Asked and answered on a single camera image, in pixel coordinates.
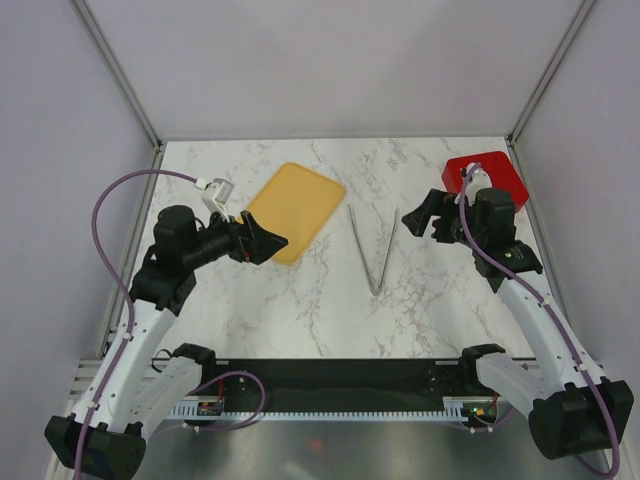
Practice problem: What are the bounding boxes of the aluminium frame post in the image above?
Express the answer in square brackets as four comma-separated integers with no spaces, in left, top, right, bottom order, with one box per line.
[69,0,163,152]
[505,0,600,148]

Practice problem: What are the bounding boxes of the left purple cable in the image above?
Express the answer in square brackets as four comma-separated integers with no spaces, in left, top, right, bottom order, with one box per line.
[74,169,206,480]

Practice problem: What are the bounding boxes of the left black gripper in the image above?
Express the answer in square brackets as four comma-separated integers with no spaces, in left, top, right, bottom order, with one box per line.
[183,204,287,269]

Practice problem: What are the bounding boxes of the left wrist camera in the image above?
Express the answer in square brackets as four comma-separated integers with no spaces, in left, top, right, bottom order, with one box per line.
[195,178,235,222]

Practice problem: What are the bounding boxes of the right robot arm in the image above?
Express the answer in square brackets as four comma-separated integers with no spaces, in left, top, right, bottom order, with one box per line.
[402,188,634,460]

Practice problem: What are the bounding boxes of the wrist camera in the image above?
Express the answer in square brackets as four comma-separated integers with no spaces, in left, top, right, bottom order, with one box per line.
[463,162,493,198]
[195,178,235,222]

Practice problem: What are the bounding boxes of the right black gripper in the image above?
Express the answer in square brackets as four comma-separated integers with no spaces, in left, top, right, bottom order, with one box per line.
[402,188,486,250]

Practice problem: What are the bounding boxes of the red box lid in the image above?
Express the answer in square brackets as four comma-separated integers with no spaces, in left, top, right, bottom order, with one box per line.
[441,151,529,212]

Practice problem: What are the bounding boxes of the yellow plastic tray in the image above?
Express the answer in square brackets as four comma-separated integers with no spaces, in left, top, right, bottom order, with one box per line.
[247,162,346,265]

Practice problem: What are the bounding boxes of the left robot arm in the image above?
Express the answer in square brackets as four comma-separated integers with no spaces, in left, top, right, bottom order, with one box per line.
[45,205,288,479]

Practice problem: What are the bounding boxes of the metal tongs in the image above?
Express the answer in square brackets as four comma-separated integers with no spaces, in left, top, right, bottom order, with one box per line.
[347,203,400,297]

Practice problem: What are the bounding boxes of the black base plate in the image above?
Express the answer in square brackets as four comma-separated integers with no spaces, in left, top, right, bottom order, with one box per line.
[202,359,492,414]

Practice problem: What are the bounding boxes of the white cable duct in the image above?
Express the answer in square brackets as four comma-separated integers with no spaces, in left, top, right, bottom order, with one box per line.
[166,397,499,423]

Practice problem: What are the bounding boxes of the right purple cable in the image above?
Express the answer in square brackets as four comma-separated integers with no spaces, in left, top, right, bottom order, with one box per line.
[457,163,623,479]

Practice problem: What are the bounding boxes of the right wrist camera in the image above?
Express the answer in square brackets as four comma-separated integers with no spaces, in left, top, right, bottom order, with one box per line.
[463,162,493,198]

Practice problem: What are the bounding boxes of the right aluminium frame post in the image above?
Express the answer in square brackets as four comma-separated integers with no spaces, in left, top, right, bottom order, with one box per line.
[505,0,600,148]

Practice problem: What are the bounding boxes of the purple cable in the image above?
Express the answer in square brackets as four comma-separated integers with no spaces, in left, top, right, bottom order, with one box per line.
[457,163,623,479]
[74,169,206,480]

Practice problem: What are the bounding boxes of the left aluminium frame post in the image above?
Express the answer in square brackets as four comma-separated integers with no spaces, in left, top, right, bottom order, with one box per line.
[69,0,163,152]

